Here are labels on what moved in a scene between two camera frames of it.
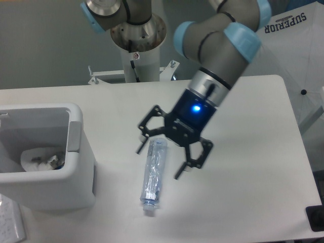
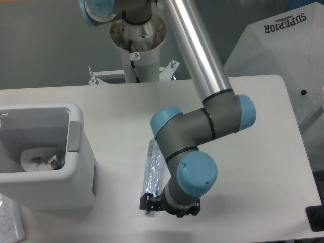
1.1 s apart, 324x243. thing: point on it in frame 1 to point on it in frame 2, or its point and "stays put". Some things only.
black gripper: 185,124 to 148,202
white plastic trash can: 57,126 stays put
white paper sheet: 12,229 stays put
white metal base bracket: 165,74 stays put
